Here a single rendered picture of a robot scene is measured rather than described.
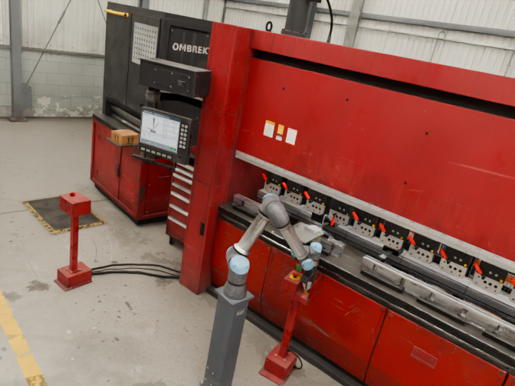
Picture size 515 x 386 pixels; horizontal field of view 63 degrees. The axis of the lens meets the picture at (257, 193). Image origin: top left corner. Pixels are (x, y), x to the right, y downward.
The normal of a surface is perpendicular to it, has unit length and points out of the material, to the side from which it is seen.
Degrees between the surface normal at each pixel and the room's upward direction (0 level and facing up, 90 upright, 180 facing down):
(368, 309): 90
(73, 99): 90
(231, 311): 90
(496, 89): 90
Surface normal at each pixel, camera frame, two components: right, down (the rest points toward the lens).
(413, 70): -0.62, 0.18
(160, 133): -0.40, 0.26
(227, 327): -0.06, 0.35
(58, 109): 0.66, 0.37
